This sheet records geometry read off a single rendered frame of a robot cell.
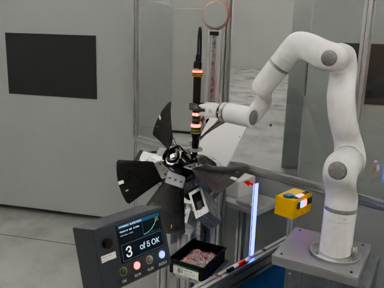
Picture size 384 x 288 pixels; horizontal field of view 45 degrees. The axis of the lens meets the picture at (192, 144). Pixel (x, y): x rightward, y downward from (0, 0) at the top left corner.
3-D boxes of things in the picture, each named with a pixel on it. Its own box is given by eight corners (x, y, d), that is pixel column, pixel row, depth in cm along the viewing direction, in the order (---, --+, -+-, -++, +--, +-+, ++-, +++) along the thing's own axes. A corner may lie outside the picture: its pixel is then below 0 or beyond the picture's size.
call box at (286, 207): (292, 207, 223) (294, 187, 220) (310, 214, 216) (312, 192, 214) (273, 216, 212) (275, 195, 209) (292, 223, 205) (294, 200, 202)
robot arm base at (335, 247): (362, 248, 183) (368, 205, 179) (358, 270, 166) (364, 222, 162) (314, 239, 190) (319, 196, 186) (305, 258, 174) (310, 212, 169)
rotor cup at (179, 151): (168, 177, 225) (153, 164, 216) (182, 152, 229) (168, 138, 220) (189, 184, 215) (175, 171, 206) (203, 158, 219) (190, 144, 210)
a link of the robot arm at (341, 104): (327, 182, 170) (338, 172, 183) (360, 183, 163) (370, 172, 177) (315, 45, 163) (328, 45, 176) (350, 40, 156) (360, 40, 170)
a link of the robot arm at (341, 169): (360, 207, 176) (368, 147, 170) (348, 223, 160) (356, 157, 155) (328, 200, 182) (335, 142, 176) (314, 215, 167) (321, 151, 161)
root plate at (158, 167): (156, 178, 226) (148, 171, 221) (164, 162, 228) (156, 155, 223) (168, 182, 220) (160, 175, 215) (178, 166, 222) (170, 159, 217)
